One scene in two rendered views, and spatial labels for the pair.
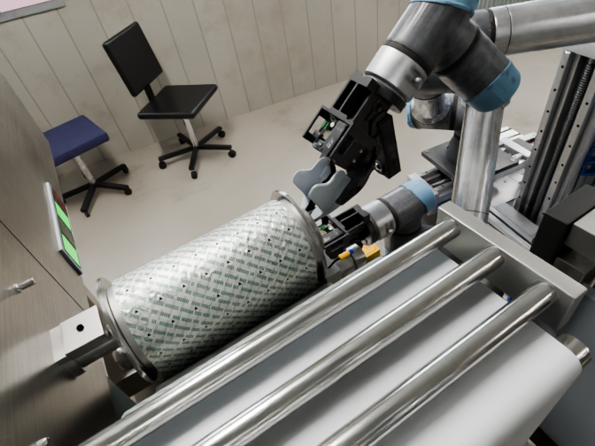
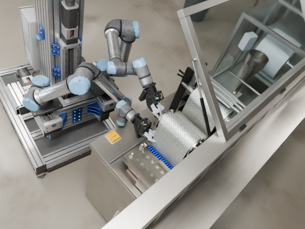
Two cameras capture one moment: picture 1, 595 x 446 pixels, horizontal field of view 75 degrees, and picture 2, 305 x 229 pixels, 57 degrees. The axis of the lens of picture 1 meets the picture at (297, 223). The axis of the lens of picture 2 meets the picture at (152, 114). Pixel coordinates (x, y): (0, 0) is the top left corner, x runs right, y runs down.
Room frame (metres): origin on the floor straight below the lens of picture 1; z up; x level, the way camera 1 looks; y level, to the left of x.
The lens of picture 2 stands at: (1.14, 0.87, 2.52)
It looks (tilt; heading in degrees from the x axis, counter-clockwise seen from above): 48 degrees down; 233
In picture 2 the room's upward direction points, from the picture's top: 21 degrees clockwise
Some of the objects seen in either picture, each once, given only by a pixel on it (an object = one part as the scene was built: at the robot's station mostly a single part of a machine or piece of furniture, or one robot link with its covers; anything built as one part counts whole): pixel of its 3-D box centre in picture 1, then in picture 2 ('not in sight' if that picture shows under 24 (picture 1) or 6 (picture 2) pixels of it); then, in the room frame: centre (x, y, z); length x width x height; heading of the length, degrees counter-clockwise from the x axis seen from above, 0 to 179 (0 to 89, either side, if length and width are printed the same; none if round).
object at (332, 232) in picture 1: (340, 238); (140, 123); (0.50, -0.07, 1.12); 0.12 x 0.08 x 0.09; 114
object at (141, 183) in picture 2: not in sight; (143, 186); (0.58, 0.28, 0.97); 0.10 x 0.03 x 0.11; 114
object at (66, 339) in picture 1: (78, 334); not in sight; (0.28, 0.28, 1.28); 0.06 x 0.05 x 0.02; 114
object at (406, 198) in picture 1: (404, 205); (124, 108); (0.57, -0.22, 1.11); 0.11 x 0.08 x 0.09; 114
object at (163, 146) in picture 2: not in sight; (166, 150); (0.41, 0.14, 1.11); 0.23 x 0.01 x 0.18; 114
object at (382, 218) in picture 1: (374, 223); (132, 116); (0.53, -0.15, 1.11); 0.08 x 0.05 x 0.08; 24
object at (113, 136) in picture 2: (360, 250); (113, 136); (0.64, -0.14, 0.91); 0.07 x 0.07 x 0.02; 24
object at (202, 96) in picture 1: (176, 101); not in sight; (2.74, 0.68, 0.48); 0.62 x 0.62 x 0.97
